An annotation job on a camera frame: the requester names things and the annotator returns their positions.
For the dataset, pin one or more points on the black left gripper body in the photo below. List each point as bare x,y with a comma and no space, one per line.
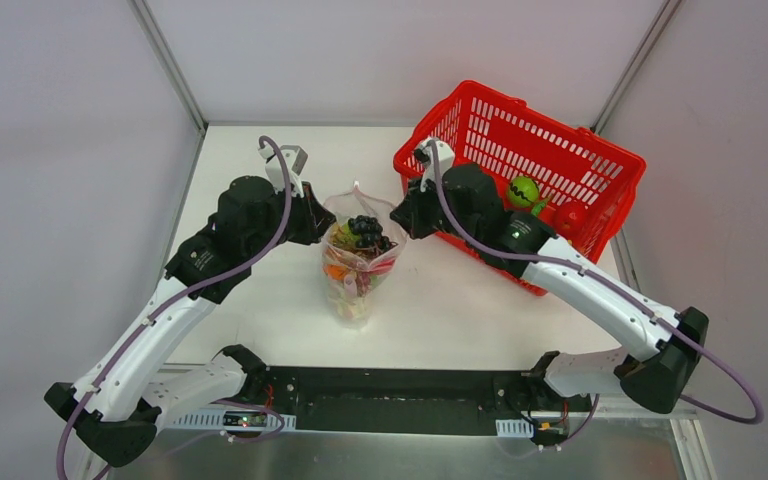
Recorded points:
306,217

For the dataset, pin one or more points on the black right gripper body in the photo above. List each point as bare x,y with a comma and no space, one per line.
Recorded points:
420,212

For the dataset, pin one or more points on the dark grape bunch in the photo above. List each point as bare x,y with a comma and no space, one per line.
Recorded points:
366,231

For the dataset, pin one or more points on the clear zip top bag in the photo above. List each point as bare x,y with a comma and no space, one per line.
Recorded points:
350,204

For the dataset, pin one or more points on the orange fruit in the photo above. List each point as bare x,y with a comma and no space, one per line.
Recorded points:
336,272

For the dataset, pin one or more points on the green mangosteen fruit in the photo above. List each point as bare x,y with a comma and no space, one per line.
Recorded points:
522,192

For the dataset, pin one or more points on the red apple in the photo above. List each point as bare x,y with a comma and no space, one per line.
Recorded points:
385,261
569,218

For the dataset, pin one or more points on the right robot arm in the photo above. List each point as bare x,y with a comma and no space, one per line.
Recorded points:
653,362

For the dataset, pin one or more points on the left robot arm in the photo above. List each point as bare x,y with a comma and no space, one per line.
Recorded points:
117,409

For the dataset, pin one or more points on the red plastic basket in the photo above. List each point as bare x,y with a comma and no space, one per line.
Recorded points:
505,138

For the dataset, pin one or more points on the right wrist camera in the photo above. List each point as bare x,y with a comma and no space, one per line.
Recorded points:
436,157

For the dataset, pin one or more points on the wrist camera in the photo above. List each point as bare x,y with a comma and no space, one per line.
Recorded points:
295,158
436,157

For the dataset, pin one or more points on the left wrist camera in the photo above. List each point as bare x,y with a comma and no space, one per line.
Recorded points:
295,158

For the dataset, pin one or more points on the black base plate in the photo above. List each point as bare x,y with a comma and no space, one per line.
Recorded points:
409,401

